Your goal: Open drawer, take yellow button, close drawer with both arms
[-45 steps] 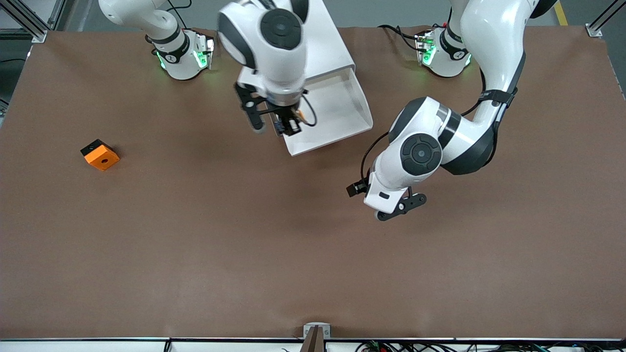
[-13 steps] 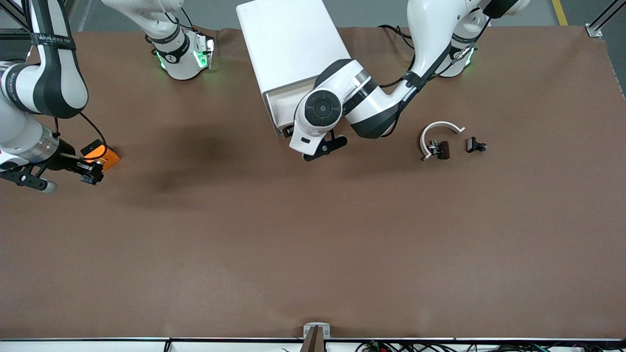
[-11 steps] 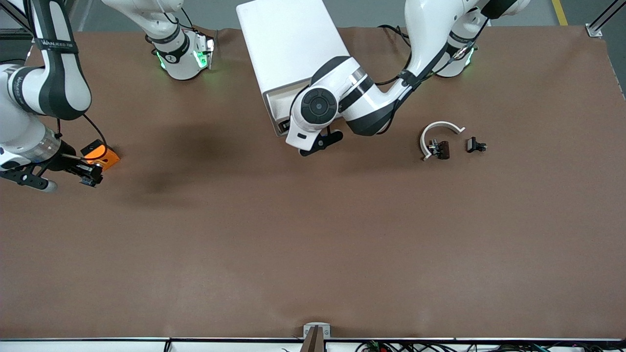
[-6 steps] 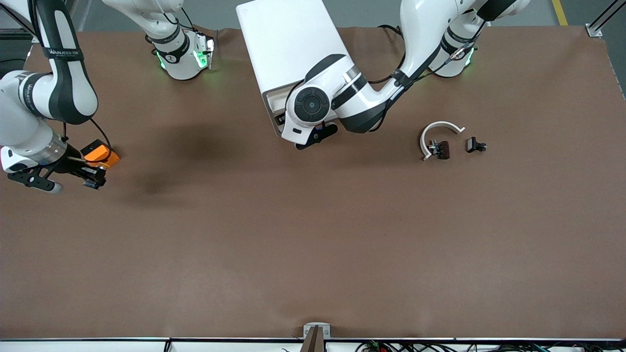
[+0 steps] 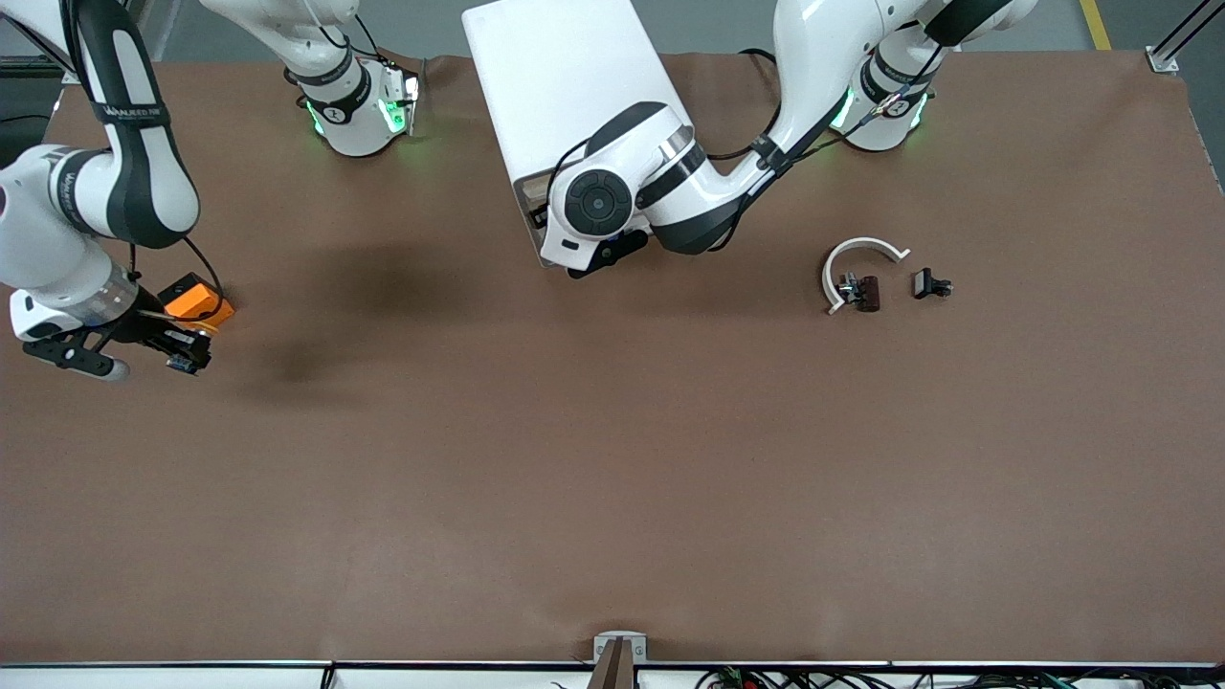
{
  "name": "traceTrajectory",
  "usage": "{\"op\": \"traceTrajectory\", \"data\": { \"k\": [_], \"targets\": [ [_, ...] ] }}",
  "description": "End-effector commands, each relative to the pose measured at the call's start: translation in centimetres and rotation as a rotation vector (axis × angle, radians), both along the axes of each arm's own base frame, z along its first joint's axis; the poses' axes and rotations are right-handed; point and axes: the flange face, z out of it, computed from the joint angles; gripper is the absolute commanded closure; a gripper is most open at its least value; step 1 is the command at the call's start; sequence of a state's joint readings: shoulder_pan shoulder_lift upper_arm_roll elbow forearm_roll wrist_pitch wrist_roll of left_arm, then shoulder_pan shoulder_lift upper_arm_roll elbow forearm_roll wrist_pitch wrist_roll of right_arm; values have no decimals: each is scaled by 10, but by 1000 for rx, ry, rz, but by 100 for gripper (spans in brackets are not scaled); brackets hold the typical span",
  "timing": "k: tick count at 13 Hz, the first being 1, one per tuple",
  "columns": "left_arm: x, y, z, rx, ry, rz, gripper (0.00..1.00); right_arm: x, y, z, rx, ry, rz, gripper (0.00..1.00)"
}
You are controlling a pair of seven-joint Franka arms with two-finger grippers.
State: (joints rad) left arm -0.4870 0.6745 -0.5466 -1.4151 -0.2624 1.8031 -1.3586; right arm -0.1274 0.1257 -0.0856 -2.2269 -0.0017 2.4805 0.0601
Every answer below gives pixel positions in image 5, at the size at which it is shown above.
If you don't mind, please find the white curved plastic arc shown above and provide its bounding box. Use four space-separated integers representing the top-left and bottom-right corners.
823 236 911 316

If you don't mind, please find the grey metal bracket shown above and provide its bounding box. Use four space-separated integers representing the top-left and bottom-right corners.
593 632 649 663

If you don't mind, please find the grey base connector box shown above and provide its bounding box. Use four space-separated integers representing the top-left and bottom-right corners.
378 61 423 137

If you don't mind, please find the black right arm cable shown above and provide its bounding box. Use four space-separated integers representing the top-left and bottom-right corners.
124 234 228 332

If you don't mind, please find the brown table mat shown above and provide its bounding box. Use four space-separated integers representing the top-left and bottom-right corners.
0 50 1225 667

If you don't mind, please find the aluminium frame profile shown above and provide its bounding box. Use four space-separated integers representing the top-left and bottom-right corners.
1147 0 1225 75

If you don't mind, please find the orange and black square block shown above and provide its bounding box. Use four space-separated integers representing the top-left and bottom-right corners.
158 273 235 335

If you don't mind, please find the tangled cable bundle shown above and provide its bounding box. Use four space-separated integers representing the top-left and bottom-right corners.
694 667 1225 689

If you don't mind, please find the white drawer cabinet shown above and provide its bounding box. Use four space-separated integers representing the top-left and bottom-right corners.
462 0 697 269

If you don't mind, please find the white table edge rail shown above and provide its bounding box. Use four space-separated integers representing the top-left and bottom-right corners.
0 663 1225 689

